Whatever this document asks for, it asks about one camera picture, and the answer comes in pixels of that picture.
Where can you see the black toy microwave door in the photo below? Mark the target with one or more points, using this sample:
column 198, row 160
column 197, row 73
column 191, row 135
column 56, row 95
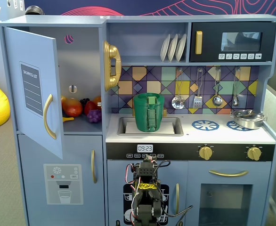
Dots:
column 211, row 30

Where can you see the blue oven door with window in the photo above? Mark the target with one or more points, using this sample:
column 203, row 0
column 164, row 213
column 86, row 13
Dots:
column 258, row 169

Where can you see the yellow toy banana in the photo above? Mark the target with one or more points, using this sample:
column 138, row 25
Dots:
column 67, row 119

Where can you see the metal ladle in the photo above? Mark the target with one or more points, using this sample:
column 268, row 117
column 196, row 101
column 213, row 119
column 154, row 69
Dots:
column 217, row 100

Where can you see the white toy plate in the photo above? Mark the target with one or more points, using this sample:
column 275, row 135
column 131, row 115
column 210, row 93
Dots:
column 164, row 48
column 172, row 48
column 181, row 47

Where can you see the open blue fridge door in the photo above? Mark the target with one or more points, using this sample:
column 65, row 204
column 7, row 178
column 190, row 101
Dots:
column 13, row 70

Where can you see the red toy strawberry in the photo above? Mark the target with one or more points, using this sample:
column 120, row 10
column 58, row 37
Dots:
column 90, row 107

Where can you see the dark toy blackberry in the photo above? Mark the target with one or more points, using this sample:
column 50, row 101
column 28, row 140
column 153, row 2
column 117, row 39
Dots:
column 84, row 101

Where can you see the gold toy telephone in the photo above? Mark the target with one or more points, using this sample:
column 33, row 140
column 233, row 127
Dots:
column 109, row 58

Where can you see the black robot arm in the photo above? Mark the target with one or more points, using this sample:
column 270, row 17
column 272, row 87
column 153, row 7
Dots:
column 147, row 171

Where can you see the metal toy pot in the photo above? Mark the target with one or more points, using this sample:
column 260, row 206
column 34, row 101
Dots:
column 248, row 123

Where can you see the gold stove knob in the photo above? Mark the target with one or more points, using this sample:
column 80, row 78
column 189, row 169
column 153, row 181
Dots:
column 205, row 153
column 254, row 153

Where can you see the blue dishwasher door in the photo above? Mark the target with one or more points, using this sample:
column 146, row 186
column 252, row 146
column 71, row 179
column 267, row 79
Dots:
column 116, row 174

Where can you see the orange red toy mango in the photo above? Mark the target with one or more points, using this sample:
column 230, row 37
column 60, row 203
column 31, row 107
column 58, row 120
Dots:
column 72, row 107

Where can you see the gold toy faucet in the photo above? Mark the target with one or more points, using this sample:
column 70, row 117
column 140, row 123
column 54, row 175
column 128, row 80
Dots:
column 165, row 113

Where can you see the orange toy fruit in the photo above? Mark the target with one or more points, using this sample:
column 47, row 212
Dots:
column 97, row 100

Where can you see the blue toy kitchen unit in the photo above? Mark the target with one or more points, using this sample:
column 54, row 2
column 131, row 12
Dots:
column 58, row 20

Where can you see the metal skimmer spoon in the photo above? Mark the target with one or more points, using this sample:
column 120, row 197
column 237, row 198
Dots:
column 177, row 103

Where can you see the green plastic cup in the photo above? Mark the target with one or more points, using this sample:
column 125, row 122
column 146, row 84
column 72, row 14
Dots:
column 141, row 113

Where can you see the white wall outlet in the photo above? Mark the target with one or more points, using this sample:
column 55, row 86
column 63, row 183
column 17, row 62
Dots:
column 15, row 3
column 21, row 4
column 9, row 2

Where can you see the grey toy sink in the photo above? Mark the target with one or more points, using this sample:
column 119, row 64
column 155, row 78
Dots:
column 121, row 128

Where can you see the purple toy grapes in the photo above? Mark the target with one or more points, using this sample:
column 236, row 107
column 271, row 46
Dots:
column 94, row 116

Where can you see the blue fridge door water dispenser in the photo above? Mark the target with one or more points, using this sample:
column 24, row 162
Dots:
column 34, row 150

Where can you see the metal slotted spatula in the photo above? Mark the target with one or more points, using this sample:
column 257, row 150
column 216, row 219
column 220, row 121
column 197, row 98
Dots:
column 197, row 102

